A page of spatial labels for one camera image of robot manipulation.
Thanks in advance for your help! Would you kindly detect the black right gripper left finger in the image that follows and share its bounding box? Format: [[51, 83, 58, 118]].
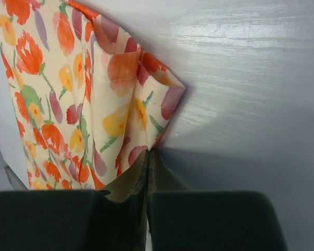
[[0, 151, 149, 250]]

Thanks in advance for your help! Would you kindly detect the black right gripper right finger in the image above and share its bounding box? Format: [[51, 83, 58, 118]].
[[147, 150, 287, 250]]

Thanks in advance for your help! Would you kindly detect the orange floral patterned skirt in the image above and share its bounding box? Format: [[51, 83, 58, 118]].
[[0, 1, 185, 190]]

